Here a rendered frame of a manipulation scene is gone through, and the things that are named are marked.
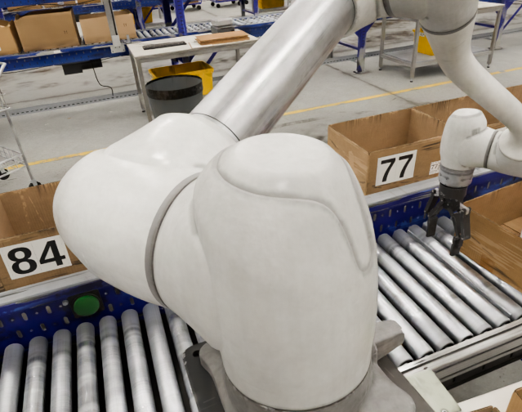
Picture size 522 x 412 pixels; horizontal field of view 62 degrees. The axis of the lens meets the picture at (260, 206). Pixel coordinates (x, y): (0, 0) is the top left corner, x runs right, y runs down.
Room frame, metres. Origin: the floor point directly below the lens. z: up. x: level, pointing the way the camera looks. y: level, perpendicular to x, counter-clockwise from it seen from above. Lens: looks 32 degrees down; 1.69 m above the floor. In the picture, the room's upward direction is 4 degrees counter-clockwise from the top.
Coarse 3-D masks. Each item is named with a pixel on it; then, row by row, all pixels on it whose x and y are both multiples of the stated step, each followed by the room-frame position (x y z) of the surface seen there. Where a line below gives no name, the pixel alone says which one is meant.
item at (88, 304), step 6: (78, 300) 0.93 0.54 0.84; (84, 300) 0.93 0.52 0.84; (90, 300) 0.94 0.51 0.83; (96, 300) 0.95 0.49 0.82; (78, 306) 0.93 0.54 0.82; (84, 306) 0.93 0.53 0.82; (90, 306) 0.94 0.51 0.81; (96, 306) 0.94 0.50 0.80; (78, 312) 0.93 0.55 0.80; (84, 312) 0.93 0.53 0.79; (90, 312) 0.93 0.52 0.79
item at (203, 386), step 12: (192, 348) 0.37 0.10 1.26; (192, 360) 0.35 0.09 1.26; (384, 360) 0.32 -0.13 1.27; (192, 372) 0.33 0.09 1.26; (204, 372) 0.33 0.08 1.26; (384, 372) 0.31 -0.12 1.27; (396, 372) 0.31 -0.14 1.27; (192, 384) 0.31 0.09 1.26; (204, 384) 0.31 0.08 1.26; (396, 384) 0.29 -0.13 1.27; (408, 384) 0.29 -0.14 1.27; (204, 396) 0.30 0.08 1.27; (216, 396) 0.30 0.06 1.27; (420, 396) 0.27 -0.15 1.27; (204, 408) 0.28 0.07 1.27; (216, 408) 0.28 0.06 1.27; (420, 408) 0.26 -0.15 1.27
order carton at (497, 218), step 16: (496, 192) 1.23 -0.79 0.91; (512, 192) 1.27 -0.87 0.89; (480, 208) 1.21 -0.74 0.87; (496, 208) 1.24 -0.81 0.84; (512, 208) 1.28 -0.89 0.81; (480, 224) 1.09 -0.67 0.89; (496, 224) 1.04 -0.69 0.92; (512, 224) 1.25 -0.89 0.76; (464, 240) 1.13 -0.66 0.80; (480, 240) 1.07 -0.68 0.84; (496, 240) 1.03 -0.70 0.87; (512, 240) 0.99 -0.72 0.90; (480, 256) 1.06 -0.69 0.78; (496, 256) 1.02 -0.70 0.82; (512, 256) 0.98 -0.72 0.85; (496, 272) 1.01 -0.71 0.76; (512, 272) 0.96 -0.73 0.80
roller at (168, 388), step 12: (144, 312) 0.97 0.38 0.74; (156, 312) 0.96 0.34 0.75; (156, 324) 0.91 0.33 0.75; (156, 336) 0.86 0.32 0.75; (156, 348) 0.82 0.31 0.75; (168, 348) 0.83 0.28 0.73; (156, 360) 0.78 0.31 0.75; (168, 360) 0.78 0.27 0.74; (156, 372) 0.75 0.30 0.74; (168, 372) 0.74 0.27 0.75; (168, 384) 0.70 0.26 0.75; (168, 396) 0.67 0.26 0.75; (180, 396) 0.67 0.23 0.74; (168, 408) 0.64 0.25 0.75; (180, 408) 0.64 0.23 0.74
